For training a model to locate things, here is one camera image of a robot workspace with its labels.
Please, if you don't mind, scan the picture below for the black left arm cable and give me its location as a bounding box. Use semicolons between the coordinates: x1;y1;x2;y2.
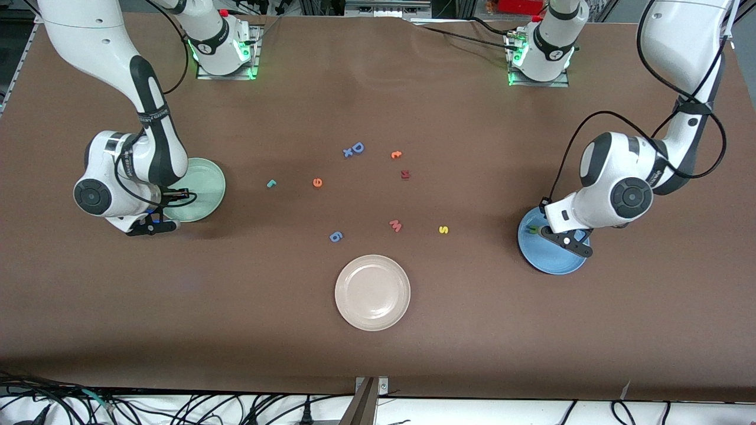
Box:
546;0;728;201

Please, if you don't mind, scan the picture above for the aluminium profile beam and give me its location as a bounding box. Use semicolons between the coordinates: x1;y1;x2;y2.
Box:
338;378;379;425

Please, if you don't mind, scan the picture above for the pale green plate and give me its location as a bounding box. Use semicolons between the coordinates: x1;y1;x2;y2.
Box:
162;158;227;223

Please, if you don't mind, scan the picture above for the silver metal box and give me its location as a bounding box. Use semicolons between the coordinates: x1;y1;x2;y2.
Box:
344;0;433;18

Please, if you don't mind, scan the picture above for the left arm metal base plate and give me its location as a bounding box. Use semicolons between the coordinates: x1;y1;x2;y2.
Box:
507;32;571;88

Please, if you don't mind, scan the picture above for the metal clamp bracket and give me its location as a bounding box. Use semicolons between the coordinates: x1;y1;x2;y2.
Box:
354;376;390;397

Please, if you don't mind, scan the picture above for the beige plate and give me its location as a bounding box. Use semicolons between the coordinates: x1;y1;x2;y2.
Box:
334;254;411;332

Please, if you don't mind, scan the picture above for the black cable connector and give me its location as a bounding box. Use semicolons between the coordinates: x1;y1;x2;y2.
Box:
12;404;54;425

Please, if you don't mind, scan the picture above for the thin black table cable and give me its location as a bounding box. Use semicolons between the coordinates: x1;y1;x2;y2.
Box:
410;22;520;51

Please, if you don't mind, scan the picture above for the brown table mat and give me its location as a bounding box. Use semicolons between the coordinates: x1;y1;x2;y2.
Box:
0;9;756;403

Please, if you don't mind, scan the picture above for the teal cable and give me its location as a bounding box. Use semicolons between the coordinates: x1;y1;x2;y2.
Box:
80;388;116;412

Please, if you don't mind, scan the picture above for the aluminium corner bracket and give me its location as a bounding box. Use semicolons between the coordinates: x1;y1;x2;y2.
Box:
712;0;756;41

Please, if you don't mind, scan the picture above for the aluminium edge rail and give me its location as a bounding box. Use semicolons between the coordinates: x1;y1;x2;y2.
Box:
0;21;42;119

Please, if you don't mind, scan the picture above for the red box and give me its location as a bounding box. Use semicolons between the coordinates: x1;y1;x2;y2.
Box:
495;0;547;15

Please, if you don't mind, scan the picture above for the blue plate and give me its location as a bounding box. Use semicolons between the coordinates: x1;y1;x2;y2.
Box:
517;205;590;276

